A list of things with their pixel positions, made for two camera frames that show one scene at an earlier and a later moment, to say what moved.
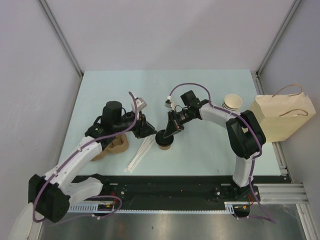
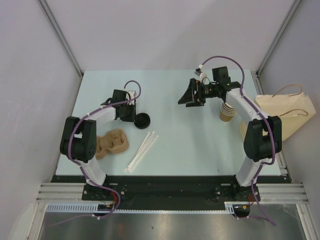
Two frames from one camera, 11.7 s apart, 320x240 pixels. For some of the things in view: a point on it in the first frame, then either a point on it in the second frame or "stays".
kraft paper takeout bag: [284, 113] stays
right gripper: [174, 125] -> [189, 95]
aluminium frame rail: [282, 193] stays
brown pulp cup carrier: [120, 145] stays
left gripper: [142, 128] -> [132, 116]
